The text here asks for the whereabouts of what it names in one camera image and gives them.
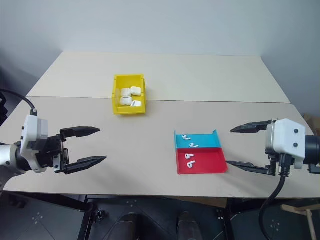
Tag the red plastic tray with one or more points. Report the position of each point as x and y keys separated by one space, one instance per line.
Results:
x=210 y=161

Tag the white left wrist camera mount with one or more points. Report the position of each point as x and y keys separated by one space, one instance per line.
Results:
x=31 y=126

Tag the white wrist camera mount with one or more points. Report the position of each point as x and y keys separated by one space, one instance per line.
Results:
x=285 y=140
x=31 y=126

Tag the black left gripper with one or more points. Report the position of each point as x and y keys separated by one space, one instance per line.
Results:
x=47 y=150

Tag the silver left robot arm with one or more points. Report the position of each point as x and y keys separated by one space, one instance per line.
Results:
x=10 y=156

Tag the blue plastic tray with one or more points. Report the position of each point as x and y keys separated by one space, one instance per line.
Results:
x=207 y=141

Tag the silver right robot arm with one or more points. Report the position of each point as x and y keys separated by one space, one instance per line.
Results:
x=312 y=149

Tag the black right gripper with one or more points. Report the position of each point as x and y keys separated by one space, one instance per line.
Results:
x=273 y=165

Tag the light wooden frame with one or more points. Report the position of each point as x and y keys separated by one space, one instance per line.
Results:
x=308 y=215

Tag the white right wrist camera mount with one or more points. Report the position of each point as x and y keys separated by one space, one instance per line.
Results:
x=285 y=140

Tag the yellow plastic bin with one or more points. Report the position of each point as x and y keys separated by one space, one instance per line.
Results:
x=128 y=111

